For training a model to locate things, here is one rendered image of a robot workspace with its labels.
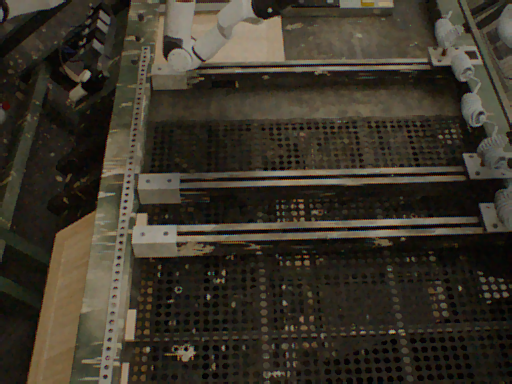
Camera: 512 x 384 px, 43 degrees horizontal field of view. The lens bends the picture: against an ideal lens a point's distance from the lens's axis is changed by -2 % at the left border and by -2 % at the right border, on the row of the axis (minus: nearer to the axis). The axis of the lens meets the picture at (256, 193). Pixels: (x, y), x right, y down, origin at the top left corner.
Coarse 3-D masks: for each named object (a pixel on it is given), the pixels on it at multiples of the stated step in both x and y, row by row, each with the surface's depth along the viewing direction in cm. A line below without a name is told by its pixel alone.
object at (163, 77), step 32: (448, 32) 221; (160, 64) 233; (224, 64) 233; (256, 64) 233; (288, 64) 233; (320, 64) 233; (352, 64) 234; (384, 64) 234; (416, 64) 234; (448, 64) 228; (480, 64) 228
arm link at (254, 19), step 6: (246, 0) 194; (252, 0) 194; (258, 0) 191; (252, 6) 194; (258, 6) 191; (252, 12) 194; (258, 12) 192; (264, 12) 192; (246, 18) 195; (252, 18) 196; (258, 18) 197; (264, 18) 194; (258, 24) 203
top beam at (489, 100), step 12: (432, 0) 259; (444, 0) 255; (432, 12) 260; (444, 12) 249; (456, 12) 249; (456, 24) 244; (468, 36) 239; (480, 72) 226; (456, 84) 234; (468, 84) 222; (480, 96) 218; (492, 96) 218; (492, 108) 214; (492, 120) 210; (504, 120) 210; (480, 132) 211; (492, 132) 207; (504, 132) 207; (492, 180) 202; (504, 180) 193; (492, 192) 202
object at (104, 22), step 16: (96, 16) 251; (112, 16) 262; (80, 32) 257; (96, 32) 243; (112, 32) 256; (64, 48) 251; (80, 48) 245; (96, 48) 238; (112, 48) 251; (96, 64) 240; (112, 64) 243; (80, 80) 254; (96, 80) 232; (112, 80) 235; (80, 96) 237; (96, 96) 237
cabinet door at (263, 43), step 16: (160, 16) 261; (208, 16) 261; (160, 32) 254; (192, 32) 255; (240, 32) 255; (256, 32) 255; (272, 32) 254; (160, 48) 248; (224, 48) 248; (240, 48) 248; (256, 48) 248; (272, 48) 247
